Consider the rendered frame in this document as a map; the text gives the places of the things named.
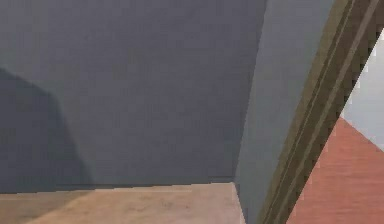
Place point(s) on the brown wooden door frame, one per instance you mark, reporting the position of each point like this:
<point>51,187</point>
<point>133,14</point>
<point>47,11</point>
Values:
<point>328,110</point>

